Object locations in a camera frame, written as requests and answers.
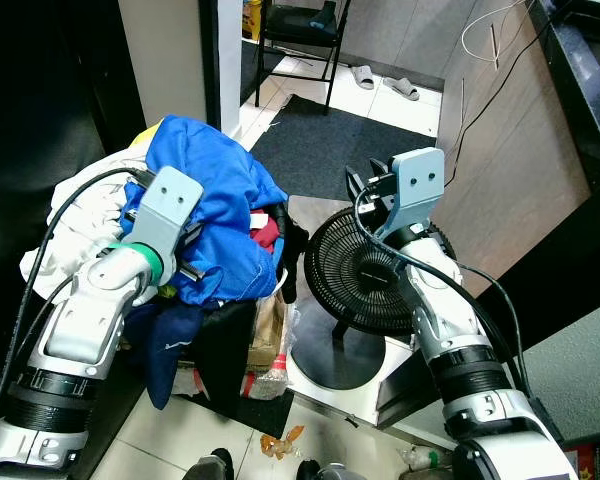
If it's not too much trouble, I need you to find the blue garment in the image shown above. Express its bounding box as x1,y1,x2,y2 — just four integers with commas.
120,115,289,306

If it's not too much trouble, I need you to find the dark grey floor mat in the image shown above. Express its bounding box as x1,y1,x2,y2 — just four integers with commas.
250,93,446,206

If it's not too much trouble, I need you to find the red garment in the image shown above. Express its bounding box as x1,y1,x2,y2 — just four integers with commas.
248,212,283,251

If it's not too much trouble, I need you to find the black floor fan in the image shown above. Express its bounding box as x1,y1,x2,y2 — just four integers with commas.
292,207,459,393

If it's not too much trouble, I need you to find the navy garment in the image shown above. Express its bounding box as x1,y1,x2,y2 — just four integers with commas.
120,300,206,411

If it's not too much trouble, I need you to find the black garment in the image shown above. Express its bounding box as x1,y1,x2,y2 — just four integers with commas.
190,295,266,421

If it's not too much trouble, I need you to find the black cloth strip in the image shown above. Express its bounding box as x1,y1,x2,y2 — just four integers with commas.
280,205,309,303

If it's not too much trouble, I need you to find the brown paper bag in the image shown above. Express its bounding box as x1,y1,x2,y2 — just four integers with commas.
248,290,293,371

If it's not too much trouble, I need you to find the grey slipper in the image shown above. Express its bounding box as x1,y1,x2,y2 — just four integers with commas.
382,77,421,103
350,65,378,91

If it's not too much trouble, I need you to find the yellow cloth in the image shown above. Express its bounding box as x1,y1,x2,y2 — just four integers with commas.
130,120,166,149

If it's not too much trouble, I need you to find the clear plastic bag red label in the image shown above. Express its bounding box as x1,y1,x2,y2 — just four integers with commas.
175,355,291,401

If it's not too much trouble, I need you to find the brown wooden cabinet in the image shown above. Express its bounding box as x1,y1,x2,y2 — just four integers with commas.
435,0,593,296

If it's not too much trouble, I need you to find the white low platform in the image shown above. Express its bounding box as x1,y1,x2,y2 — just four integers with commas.
280,195,436,426

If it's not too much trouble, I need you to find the black folding chair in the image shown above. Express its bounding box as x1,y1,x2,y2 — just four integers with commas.
255,0,353,113

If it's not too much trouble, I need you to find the black door edge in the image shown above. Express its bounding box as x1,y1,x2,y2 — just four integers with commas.
470,165,600,351

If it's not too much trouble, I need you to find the orange wrapper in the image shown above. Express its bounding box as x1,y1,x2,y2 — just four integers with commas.
260,425,306,461

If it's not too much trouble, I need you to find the black robot left foot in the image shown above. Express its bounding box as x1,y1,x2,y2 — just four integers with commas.
195,450,236,480

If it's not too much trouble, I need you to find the black robot foot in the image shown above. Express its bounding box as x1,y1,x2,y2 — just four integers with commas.
295,460,366,480
195,450,236,480

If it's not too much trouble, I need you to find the yellow box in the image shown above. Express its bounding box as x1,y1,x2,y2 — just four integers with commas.
242,0,264,41

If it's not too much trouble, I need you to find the black appliance side panel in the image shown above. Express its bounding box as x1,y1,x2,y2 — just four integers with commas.
0,0,146,201

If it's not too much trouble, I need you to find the black kitchen counter top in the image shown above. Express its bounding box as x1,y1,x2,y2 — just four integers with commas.
528,0,600,171

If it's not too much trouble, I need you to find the black robot right foot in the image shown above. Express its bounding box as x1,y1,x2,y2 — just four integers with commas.
295,460,366,480

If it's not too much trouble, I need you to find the red printed tin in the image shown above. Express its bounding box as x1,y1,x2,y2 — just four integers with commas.
565,440,600,480

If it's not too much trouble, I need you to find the clear plastic bottle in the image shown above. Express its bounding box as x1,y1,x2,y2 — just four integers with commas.
395,445,453,471

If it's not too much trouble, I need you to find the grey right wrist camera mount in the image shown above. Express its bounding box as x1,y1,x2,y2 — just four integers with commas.
378,147,447,239

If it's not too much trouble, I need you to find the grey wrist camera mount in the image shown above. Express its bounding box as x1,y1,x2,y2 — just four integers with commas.
378,147,447,239
125,167,206,263

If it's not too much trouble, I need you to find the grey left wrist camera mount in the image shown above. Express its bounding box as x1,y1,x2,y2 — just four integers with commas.
125,167,206,263

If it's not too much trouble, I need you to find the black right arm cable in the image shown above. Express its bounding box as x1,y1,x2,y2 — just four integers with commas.
352,190,536,401

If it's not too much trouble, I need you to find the white cable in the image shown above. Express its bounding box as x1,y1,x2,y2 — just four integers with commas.
460,0,526,71

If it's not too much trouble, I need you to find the white door frame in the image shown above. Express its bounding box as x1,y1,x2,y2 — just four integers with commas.
218,0,243,141

